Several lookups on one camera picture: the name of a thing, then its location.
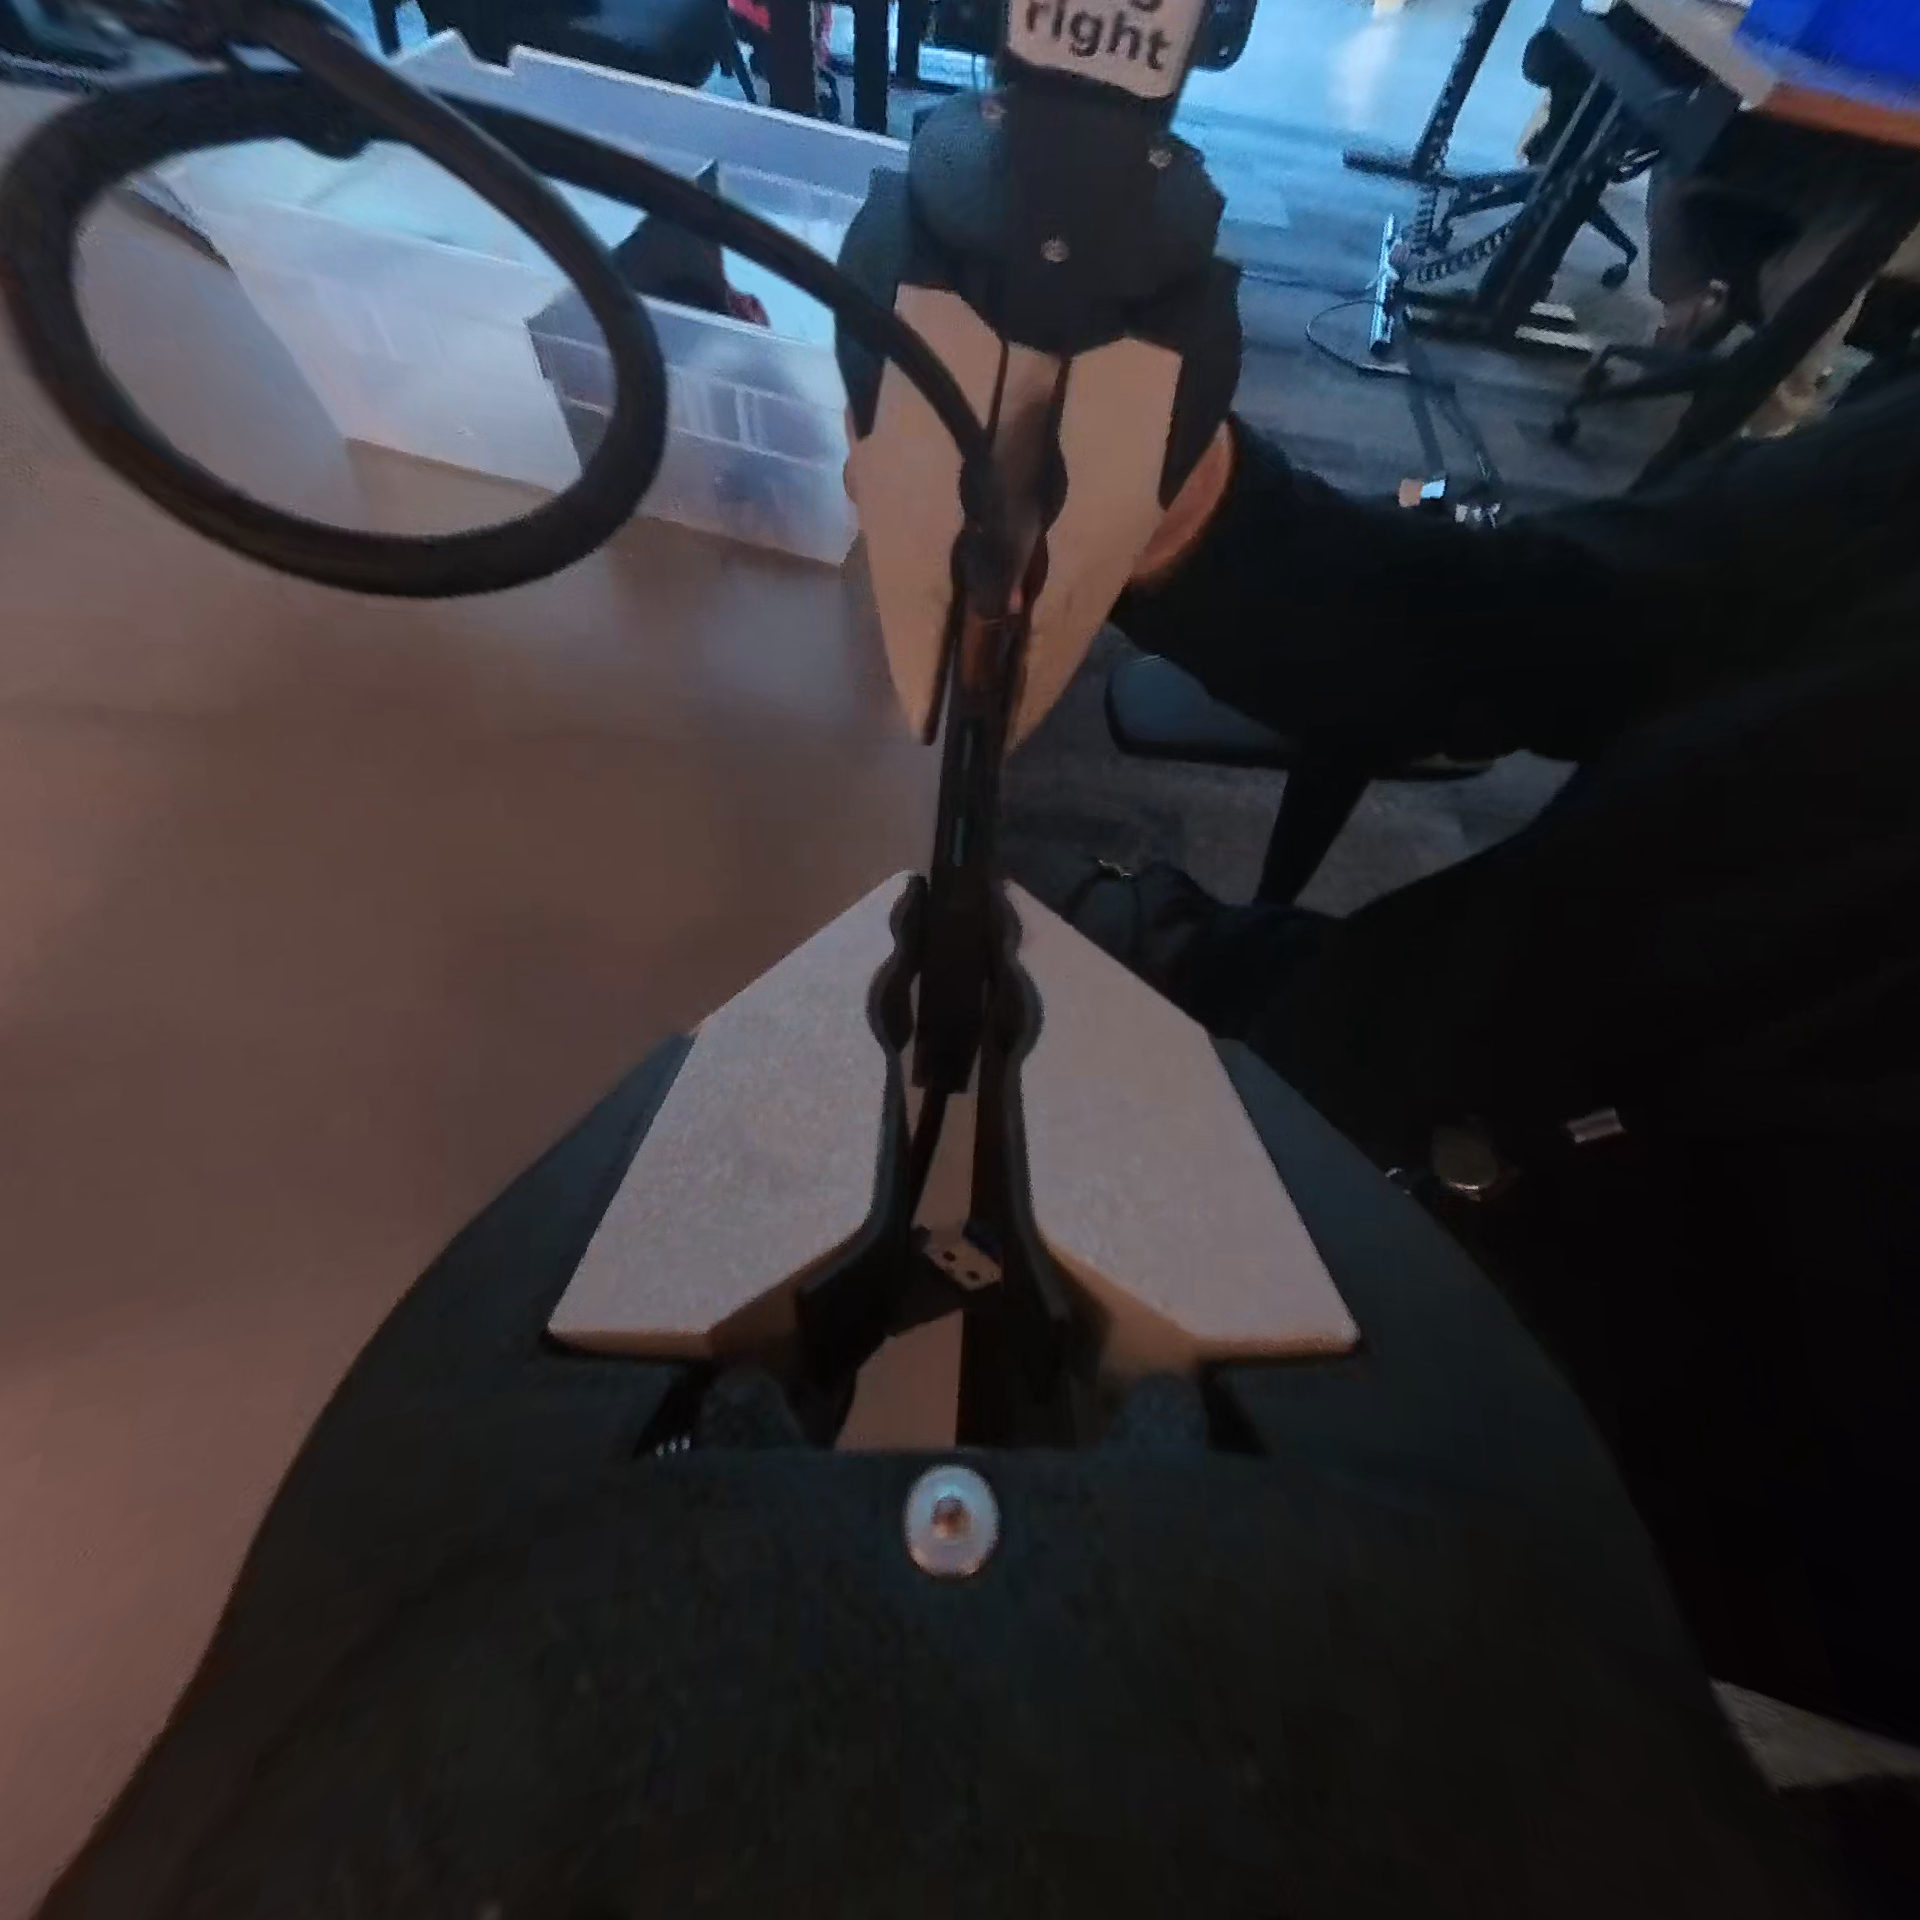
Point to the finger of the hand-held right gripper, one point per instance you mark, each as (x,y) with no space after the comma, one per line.
(1110,480)
(922,495)

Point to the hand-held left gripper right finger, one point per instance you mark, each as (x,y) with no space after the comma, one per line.
(1171,1184)

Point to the person's right forearm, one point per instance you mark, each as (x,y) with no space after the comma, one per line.
(1500,614)

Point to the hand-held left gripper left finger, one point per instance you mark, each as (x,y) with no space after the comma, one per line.
(751,1171)

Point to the wooden edge desk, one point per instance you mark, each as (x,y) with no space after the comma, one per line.
(1800,113)

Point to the person's black clothing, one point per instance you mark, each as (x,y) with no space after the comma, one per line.
(1651,1050)

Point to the person's right hand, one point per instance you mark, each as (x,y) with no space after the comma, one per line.
(1184,519)

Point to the black stand frame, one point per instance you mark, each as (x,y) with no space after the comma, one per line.
(1484,195)

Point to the clear plastic organizer box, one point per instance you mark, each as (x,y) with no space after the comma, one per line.
(450,270)

